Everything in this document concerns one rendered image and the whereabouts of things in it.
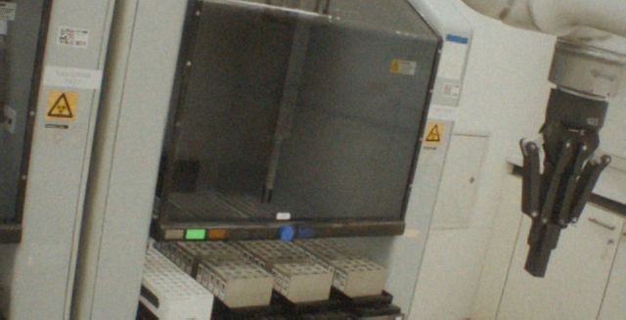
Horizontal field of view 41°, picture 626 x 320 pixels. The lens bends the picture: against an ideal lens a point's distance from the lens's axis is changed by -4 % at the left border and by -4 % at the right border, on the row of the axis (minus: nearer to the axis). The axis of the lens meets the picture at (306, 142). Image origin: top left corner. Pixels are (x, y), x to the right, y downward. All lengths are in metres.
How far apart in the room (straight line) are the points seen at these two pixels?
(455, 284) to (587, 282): 0.63
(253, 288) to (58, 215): 0.45
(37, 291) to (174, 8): 0.54
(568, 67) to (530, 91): 2.91
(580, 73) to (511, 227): 2.93
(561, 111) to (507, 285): 2.95
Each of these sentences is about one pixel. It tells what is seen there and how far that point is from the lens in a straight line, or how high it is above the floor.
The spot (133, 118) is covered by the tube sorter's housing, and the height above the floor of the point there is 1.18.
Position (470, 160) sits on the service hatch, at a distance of 3.75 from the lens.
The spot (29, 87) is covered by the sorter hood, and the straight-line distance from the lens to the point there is 1.38.
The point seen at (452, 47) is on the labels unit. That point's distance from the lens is 1.89.
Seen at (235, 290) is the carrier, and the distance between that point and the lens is 1.68.
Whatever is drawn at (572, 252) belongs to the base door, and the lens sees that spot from 3.75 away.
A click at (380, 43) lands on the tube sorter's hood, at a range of 1.73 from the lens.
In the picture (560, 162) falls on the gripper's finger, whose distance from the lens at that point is 1.07.
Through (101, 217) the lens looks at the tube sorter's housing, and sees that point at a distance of 1.50.
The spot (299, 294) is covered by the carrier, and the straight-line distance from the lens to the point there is 1.78.
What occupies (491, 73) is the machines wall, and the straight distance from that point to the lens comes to 3.72.
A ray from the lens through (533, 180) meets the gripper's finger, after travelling 1.07.
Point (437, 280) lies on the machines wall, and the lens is 3.86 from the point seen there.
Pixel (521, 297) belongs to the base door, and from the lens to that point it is 3.93.
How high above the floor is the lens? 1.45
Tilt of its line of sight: 10 degrees down
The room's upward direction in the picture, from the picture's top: 11 degrees clockwise
